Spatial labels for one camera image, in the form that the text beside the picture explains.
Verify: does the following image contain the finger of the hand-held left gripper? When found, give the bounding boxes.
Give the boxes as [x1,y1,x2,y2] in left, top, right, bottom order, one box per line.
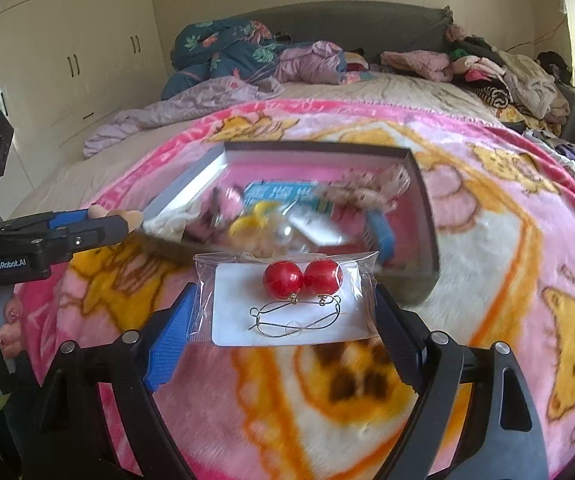
[0,208,94,242]
[41,218,131,262]

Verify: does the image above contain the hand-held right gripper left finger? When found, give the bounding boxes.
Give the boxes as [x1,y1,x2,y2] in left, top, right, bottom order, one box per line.
[22,282,200,480]

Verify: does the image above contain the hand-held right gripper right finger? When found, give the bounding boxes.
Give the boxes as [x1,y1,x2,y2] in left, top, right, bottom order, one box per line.
[375,282,551,480]

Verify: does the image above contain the red ball earrings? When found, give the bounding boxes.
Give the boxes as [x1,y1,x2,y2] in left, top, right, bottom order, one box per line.
[192,250,381,348]

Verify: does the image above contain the grey box with pink lining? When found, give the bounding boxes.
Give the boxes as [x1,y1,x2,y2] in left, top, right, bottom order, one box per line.
[137,141,441,307]

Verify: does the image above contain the clear bag of yellow hoops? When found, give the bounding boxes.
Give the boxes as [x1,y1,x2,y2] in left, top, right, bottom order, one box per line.
[230,200,294,242]

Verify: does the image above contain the floral fabric scrunchie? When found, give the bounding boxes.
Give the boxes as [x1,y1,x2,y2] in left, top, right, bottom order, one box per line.
[317,164,411,212]

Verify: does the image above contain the blue ribbed hair clip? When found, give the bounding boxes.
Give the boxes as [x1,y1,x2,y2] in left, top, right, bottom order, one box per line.
[365,209,394,267]

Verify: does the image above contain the pink printed blanket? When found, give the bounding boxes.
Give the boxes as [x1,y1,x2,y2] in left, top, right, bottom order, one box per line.
[32,99,575,480]

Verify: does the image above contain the lilac grey patterned blanket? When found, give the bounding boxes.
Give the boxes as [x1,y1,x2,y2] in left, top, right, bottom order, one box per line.
[83,77,286,159]

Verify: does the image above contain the blue printed card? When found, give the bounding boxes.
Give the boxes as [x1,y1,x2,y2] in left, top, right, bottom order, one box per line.
[242,181,339,217]

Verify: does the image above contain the cream wardrobe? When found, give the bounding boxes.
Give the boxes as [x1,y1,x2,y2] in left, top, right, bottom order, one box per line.
[0,0,179,211]

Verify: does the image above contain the dark blue floral quilt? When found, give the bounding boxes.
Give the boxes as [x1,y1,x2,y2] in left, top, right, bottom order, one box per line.
[161,19,289,101]

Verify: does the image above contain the purple grey clothes heap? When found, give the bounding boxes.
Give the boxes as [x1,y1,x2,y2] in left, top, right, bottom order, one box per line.
[522,129,575,187]

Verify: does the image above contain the beige bedsheet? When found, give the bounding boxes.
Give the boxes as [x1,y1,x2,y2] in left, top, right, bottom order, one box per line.
[12,72,518,216]

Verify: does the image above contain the pink fuzzy sweater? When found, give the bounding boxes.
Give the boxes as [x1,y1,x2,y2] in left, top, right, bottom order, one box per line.
[380,50,451,83]

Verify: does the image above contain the pink quilted garment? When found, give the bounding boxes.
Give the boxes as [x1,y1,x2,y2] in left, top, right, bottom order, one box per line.
[274,40,347,86]

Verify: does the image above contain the pile of mixed clothes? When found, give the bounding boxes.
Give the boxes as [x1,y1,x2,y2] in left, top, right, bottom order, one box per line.
[445,24,575,127]

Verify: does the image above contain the dark upholstered headboard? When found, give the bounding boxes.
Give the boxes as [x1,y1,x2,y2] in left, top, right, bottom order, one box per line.
[227,0,454,57]

